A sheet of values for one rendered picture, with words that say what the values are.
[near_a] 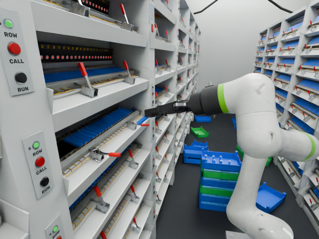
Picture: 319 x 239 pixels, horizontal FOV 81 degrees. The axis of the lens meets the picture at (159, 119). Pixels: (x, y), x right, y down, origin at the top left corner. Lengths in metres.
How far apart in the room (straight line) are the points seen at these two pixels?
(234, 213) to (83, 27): 0.99
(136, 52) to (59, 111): 0.60
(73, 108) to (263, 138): 0.45
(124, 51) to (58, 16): 0.56
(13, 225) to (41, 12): 0.38
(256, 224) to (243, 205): 0.09
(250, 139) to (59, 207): 0.47
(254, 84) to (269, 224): 0.67
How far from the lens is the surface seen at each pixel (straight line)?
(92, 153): 0.61
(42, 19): 0.43
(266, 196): 2.15
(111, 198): 0.76
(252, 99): 0.54
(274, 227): 1.04
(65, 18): 0.47
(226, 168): 1.60
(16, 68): 0.37
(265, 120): 0.54
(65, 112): 0.45
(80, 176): 0.55
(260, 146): 0.53
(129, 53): 0.97
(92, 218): 0.70
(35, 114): 0.40
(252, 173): 1.02
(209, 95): 0.59
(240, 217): 1.07
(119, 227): 0.93
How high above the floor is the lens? 1.24
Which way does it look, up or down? 18 degrees down
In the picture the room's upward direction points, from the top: straight up
